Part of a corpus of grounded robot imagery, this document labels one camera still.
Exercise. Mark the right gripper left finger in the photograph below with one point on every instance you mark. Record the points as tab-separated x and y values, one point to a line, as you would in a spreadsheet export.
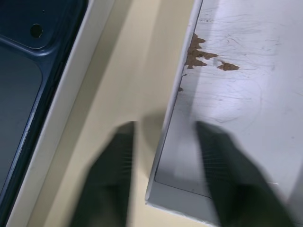
111	170

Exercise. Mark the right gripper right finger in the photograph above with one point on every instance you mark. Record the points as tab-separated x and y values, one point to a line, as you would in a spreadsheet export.
234	179

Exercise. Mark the dark blue smartphone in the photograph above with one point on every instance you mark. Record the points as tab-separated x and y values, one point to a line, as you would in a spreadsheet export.
28	71

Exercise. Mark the white box base tray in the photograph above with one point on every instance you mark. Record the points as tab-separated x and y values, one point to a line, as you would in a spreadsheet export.
236	94

